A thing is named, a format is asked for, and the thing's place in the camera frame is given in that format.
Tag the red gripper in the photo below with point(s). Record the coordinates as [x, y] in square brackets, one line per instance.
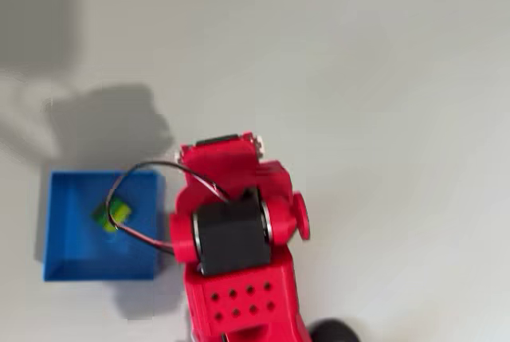
[221, 157]

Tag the green yellow block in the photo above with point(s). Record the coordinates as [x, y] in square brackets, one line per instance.
[119, 210]

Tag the red robot arm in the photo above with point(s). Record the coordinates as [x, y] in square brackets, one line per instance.
[247, 302]

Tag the blue square tray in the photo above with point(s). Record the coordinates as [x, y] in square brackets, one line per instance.
[79, 246]

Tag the black round object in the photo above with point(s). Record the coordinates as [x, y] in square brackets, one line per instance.
[334, 332]

